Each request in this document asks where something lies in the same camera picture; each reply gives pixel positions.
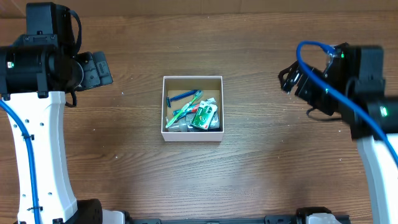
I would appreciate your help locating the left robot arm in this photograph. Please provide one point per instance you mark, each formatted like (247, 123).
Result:
(35, 80)

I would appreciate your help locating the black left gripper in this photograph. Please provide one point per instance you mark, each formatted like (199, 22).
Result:
(94, 73)

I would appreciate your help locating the teal toothpaste tube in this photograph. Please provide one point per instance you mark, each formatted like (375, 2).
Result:
(190, 109)

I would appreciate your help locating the green white small packet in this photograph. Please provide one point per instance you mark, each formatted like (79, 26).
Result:
(204, 115)

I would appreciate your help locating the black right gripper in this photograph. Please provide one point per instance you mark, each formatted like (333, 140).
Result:
(300, 84)

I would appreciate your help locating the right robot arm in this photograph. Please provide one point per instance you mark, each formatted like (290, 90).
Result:
(348, 80)

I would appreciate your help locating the white cardboard box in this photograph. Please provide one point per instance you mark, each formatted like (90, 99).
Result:
(212, 87)

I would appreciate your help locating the clear bottle dark liquid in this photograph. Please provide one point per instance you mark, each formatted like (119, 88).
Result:
(184, 124)

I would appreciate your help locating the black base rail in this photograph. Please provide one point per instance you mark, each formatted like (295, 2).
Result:
(268, 219)

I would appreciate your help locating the blue disposable razor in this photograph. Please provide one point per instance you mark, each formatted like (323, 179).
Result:
(179, 97)

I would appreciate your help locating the green white toothbrush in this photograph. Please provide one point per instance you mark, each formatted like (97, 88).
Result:
(197, 96)

